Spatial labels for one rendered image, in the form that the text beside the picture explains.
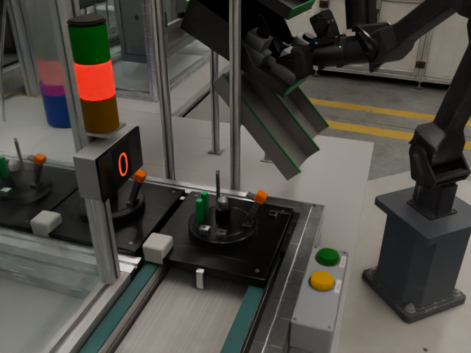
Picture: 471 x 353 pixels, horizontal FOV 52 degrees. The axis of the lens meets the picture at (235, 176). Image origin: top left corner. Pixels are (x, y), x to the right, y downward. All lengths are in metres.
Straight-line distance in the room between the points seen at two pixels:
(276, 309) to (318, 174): 0.66
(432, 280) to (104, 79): 0.67
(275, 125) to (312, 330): 0.55
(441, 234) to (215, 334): 0.42
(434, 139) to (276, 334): 0.41
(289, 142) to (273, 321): 0.52
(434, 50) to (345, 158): 3.40
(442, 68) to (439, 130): 4.03
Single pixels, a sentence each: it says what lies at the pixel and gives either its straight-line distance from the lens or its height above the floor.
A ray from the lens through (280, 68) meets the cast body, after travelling 1.09.
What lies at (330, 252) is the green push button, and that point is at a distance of 0.94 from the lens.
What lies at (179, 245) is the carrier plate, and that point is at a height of 0.97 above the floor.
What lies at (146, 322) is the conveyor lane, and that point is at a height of 0.92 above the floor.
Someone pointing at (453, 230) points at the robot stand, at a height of 1.06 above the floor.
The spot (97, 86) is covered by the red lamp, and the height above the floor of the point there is 1.33.
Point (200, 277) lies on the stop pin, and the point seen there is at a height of 0.95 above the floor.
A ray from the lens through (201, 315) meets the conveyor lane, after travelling 0.89.
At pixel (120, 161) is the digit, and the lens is 0.75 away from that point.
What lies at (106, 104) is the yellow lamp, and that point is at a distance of 0.70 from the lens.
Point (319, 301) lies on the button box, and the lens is 0.86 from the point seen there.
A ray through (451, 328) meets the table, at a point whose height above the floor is 0.86.
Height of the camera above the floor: 1.55
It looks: 30 degrees down
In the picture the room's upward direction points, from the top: straight up
